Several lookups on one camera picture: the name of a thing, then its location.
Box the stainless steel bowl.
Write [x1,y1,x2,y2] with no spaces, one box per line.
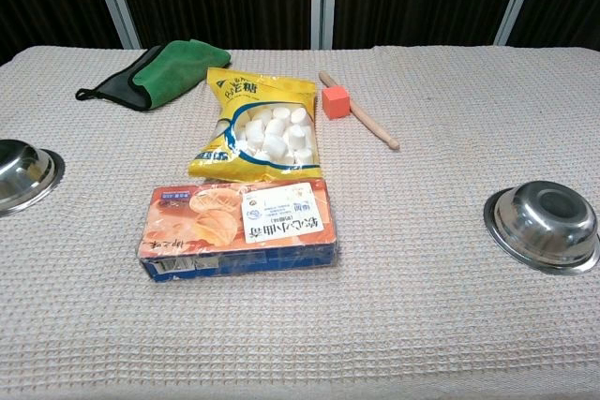
[484,180,600,276]
[0,139,66,219]

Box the yellow marshmallow bag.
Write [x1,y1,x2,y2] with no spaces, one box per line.
[187,67,323,184]

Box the orange cube block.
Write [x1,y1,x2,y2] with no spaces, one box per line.
[321,85,353,121]

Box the orange cookie box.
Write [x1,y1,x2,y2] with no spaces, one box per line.
[137,178,340,284]

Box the wooden drumstick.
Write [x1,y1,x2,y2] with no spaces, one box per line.
[318,70,401,152]

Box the beige waffle tablecloth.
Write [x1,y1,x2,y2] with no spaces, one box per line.
[0,45,600,400]

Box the green microfiber cloth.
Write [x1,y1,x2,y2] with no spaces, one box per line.
[75,38,233,112]

